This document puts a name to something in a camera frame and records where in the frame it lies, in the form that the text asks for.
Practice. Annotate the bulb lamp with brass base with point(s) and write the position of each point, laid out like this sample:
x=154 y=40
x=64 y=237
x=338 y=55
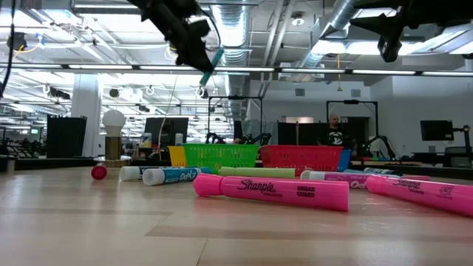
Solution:
x=113 y=147

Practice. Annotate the blue plastic basket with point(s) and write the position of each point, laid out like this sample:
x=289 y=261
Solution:
x=345 y=159

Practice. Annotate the black computer monitor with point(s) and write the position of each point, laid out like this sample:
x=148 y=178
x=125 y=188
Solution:
x=166 y=131

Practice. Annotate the white building column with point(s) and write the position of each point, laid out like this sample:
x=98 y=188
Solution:
x=85 y=118

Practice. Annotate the light green highlighter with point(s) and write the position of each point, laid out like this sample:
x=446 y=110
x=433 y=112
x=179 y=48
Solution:
x=258 y=172

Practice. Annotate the grey office chair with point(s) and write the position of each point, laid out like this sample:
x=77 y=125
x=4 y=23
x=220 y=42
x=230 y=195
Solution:
x=458 y=157

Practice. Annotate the seated person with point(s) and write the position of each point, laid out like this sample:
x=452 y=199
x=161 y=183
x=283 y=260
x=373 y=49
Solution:
x=237 y=141

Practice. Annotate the white bottle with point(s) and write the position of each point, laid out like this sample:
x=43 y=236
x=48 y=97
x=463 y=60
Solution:
x=179 y=139

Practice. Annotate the light blue marker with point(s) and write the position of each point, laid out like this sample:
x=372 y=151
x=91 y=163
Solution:
x=354 y=171

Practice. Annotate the pink Sharpie highlighter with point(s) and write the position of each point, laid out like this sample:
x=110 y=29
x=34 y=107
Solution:
x=425 y=194
x=277 y=193

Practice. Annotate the silver ventilation duct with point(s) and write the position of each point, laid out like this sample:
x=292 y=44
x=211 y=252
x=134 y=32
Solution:
x=343 y=14
x=232 y=26

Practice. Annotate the red plastic basket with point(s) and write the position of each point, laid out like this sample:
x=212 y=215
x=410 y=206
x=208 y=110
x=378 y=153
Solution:
x=301 y=159

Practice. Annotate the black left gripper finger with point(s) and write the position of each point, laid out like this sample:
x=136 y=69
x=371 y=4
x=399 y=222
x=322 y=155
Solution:
x=194 y=55

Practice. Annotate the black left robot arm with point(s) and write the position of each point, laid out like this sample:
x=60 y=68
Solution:
x=166 y=7

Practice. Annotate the red marker cap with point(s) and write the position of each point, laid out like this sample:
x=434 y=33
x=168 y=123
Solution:
x=99 y=172

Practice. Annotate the pink Expo marker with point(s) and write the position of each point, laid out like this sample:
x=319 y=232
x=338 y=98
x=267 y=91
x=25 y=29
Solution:
x=332 y=177

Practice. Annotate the black partition panel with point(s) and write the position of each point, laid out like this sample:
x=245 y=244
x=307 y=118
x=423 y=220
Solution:
x=66 y=136

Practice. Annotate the black monitor on arm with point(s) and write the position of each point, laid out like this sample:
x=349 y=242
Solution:
x=437 y=130

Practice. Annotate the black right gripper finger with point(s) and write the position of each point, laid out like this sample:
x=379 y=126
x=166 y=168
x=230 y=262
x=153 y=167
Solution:
x=384 y=3
x=388 y=37

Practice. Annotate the black rig frame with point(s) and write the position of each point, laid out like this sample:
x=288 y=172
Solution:
x=351 y=101
x=235 y=97

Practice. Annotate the wide black partition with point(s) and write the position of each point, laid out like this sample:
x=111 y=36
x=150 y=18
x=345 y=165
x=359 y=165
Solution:
x=295 y=134

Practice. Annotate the teal highlighter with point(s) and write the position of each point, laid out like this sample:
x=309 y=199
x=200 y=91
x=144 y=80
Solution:
x=211 y=66

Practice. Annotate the long overhead light bar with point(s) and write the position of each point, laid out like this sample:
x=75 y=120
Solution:
x=244 y=69

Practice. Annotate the teal Expo marker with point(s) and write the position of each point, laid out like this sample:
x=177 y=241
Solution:
x=173 y=175

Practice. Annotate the black ceiling-mounted device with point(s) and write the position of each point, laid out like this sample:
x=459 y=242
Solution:
x=16 y=40

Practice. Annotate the black background robot arm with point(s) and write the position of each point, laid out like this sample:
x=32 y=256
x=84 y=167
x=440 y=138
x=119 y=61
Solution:
x=380 y=144
x=214 y=137
x=258 y=138

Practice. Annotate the yellow plastic basket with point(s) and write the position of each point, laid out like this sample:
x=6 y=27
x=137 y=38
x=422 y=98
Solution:
x=177 y=157

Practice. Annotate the green plastic basket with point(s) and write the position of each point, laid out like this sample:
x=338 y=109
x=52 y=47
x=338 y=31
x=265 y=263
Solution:
x=221 y=157

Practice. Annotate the white wipes canister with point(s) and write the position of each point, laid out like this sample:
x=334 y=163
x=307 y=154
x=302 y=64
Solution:
x=147 y=140

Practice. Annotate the person in black shirt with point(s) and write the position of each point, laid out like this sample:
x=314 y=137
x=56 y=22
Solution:
x=334 y=134

